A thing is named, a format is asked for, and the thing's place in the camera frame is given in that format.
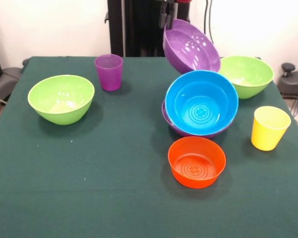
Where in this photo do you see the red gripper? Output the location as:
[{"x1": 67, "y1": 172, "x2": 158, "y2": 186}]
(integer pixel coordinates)
[{"x1": 158, "y1": 0, "x2": 191, "y2": 30}]

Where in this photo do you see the purple plastic bowl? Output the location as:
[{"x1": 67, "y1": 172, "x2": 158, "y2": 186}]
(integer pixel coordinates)
[
  {"x1": 162, "y1": 18, "x2": 222, "y2": 74},
  {"x1": 161, "y1": 100, "x2": 233, "y2": 139}
]

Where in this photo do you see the deep blue plastic bowl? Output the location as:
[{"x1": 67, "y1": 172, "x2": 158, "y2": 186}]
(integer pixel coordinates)
[{"x1": 165, "y1": 70, "x2": 239, "y2": 132}]

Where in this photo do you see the shallow ribbed blue bowl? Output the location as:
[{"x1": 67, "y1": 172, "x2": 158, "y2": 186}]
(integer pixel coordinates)
[{"x1": 173, "y1": 81, "x2": 229, "y2": 130}]

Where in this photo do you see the green plastic bowl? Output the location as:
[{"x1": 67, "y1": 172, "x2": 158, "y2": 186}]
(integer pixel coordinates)
[
  {"x1": 218, "y1": 56, "x2": 275, "y2": 100},
  {"x1": 27, "y1": 74, "x2": 95, "y2": 125}
]

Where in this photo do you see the orange ribbed plastic bowl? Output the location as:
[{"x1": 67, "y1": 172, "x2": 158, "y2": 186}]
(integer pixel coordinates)
[{"x1": 167, "y1": 136, "x2": 226, "y2": 189}]

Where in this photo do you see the purple plastic cup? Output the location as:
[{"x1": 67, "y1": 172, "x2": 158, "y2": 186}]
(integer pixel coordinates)
[{"x1": 94, "y1": 54, "x2": 124, "y2": 92}]

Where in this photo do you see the black stand foot with knob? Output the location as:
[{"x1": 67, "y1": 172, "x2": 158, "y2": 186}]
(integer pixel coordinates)
[{"x1": 277, "y1": 62, "x2": 298, "y2": 100}]

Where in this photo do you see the yellow plastic cup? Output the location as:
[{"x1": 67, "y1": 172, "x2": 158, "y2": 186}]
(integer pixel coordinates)
[{"x1": 250, "y1": 106, "x2": 292, "y2": 152}]

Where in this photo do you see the grey stand foot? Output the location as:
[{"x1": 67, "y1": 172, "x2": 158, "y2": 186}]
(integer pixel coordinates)
[{"x1": 0, "y1": 67, "x2": 22, "y2": 105}]

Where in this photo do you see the dark green tablecloth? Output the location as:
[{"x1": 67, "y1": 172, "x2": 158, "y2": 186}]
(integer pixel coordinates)
[{"x1": 0, "y1": 56, "x2": 298, "y2": 238}]

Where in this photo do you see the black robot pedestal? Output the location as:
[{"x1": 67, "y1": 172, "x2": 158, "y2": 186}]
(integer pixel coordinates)
[{"x1": 104, "y1": 0, "x2": 191, "y2": 58}]

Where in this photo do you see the black wall cable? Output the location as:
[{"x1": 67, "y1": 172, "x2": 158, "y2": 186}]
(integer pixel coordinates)
[{"x1": 204, "y1": 0, "x2": 216, "y2": 50}]

